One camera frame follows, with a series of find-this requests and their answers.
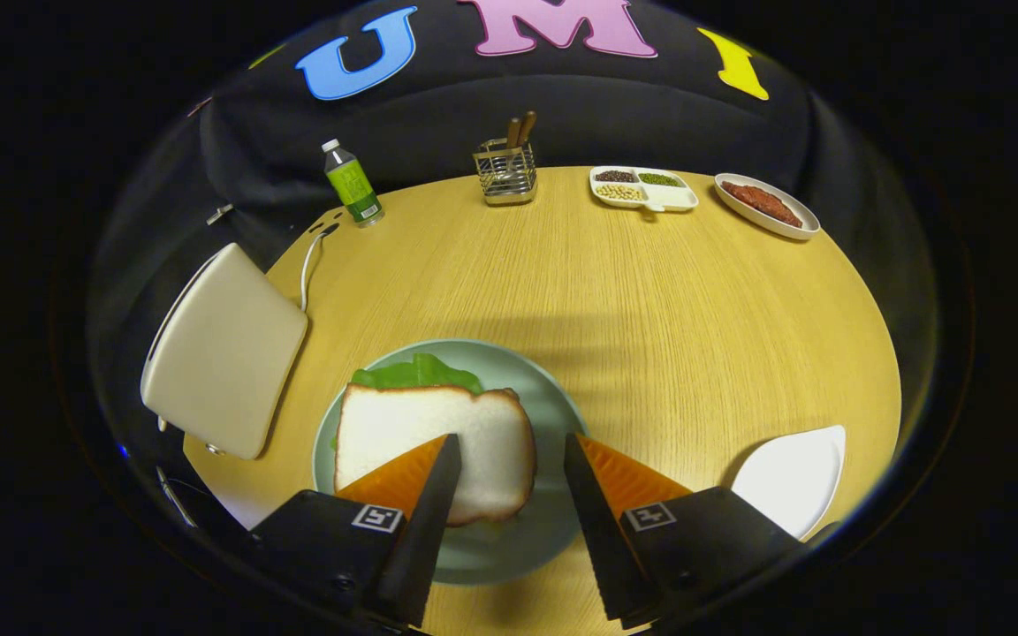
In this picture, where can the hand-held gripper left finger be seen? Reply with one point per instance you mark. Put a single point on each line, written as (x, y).
(425, 539)

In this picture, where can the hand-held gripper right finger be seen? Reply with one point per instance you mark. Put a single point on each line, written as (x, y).
(602, 539)

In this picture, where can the toasted white bread slice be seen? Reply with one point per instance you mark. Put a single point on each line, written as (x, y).
(491, 459)

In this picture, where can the green lettuce leaf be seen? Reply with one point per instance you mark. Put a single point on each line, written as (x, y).
(416, 375)

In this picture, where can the pale green round plate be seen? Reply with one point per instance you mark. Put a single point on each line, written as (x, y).
(553, 415)

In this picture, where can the white leaf-shaped plate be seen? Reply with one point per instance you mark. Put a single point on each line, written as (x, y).
(792, 481)

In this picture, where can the white toaster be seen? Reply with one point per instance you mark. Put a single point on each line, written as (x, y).
(226, 353)

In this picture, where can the white divided bean dish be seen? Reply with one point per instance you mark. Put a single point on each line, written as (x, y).
(672, 199)

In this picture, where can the white oval meat plate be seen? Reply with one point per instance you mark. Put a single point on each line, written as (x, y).
(770, 225)

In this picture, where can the green label drink bottle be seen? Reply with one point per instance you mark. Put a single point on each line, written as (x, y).
(353, 185)

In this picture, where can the reddish meat slices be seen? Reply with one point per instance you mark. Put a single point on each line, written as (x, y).
(761, 201)

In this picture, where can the black backdrop cloth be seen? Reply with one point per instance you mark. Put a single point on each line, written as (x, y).
(474, 97)

